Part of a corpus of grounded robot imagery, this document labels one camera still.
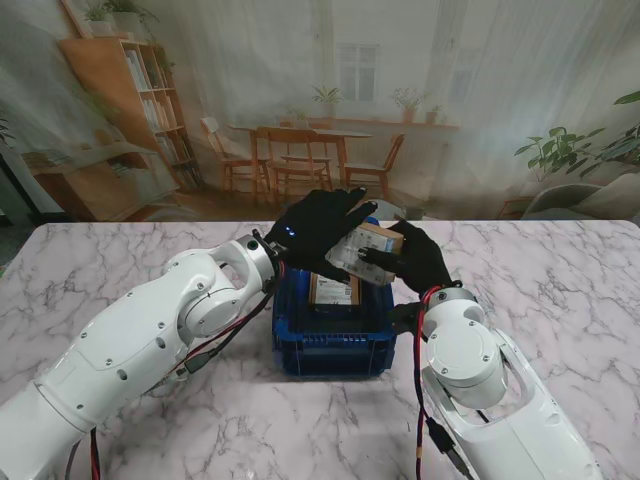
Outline blue plastic turnover box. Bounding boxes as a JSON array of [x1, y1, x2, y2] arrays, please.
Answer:
[[272, 214, 399, 384]]

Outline long cardboard package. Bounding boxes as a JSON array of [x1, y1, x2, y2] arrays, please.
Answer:
[[324, 222, 407, 287]]

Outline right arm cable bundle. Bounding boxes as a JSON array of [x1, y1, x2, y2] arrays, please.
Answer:
[[410, 287, 474, 480]]

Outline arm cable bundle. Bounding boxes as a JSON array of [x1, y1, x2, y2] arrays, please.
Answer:
[[410, 287, 474, 480], [64, 259, 289, 480]]

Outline printed room scene backdrop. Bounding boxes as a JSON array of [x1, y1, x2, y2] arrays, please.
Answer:
[[0, 0, 640, 225]]

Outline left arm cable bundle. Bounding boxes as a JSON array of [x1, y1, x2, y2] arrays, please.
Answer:
[[64, 259, 289, 480]]

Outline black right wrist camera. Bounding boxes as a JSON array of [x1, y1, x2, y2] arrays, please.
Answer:
[[388, 301, 426, 334]]

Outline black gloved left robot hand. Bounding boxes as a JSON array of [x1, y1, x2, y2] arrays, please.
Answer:
[[263, 187, 380, 286]]

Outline small cardboard package with label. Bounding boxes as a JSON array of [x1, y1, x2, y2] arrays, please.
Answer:
[[308, 272, 362, 307]]

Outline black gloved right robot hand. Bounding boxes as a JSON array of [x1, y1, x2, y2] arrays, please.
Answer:
[[360, 219, 452, 296]]

